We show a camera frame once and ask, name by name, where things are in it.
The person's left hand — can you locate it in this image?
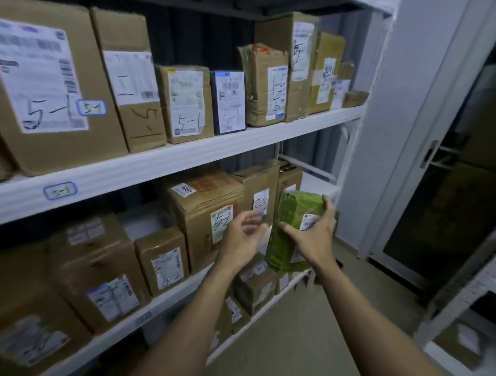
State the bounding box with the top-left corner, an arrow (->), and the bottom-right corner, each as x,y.
215,210 -> 269,272

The person's right hand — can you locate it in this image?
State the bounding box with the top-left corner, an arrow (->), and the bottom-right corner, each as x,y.
279,194 -> 338,270

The green parcel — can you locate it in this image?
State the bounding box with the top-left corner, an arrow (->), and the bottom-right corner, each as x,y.
265,191 -> 327,274

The person's left forearm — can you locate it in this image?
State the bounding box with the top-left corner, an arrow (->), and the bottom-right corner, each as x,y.
126,260 -> 252,376

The person's right forearm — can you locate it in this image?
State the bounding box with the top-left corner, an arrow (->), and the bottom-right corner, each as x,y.
310,254 -> 446,376

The row of brown cardboard parcels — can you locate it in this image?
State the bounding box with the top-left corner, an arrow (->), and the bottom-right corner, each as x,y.
0,0 -> 369,183
0,159 -> 305,376

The brown cardboard box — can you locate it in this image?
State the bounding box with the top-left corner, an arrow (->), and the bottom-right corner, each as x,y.
232,254 -> 280,317
208,310 -> 233,354
436,322 -> 487,369
225,296 -> 252,334

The white metal shelving unit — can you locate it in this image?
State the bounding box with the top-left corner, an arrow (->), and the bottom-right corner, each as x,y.
0,0 -> 396,376

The black parcel box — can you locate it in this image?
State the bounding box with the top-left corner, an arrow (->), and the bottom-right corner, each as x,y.
210,70 -> 247,136

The white framed glass door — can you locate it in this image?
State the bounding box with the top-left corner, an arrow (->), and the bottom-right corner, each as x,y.
358,0 -> 496,301

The white metal shelf rack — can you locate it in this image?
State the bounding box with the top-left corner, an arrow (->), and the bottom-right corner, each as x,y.
411,252 -> 496,376

